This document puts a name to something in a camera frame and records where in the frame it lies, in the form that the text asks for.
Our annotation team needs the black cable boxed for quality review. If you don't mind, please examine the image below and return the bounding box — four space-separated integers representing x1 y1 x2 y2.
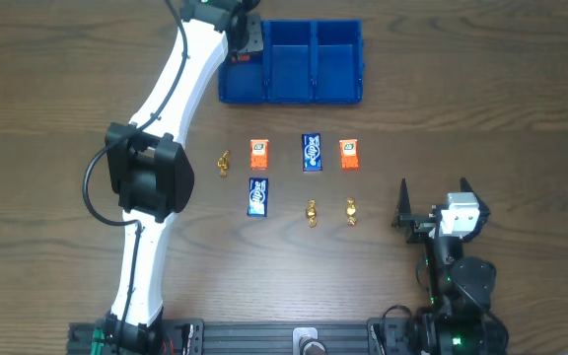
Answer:
454 280 511 346
82 0 189 229

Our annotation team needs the gold candy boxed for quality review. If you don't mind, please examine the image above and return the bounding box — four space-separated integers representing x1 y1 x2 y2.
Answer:
216 149 233 178
304 198 320 229
344 196 359 228

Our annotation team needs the blue tray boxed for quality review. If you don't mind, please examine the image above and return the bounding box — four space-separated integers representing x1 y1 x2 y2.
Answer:
217 18 365 106

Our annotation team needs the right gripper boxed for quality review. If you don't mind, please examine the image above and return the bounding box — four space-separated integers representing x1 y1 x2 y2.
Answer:
390 177 492 245

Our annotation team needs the blue candy pack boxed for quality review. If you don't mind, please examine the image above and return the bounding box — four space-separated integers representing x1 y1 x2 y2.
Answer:
247 177 269 219
301 132 323 174

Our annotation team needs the mounting rail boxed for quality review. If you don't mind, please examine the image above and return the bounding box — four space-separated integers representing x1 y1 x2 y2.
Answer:
66 318 510 355

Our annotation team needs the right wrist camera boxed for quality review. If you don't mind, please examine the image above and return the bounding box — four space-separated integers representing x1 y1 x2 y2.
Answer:
433 191 483 240

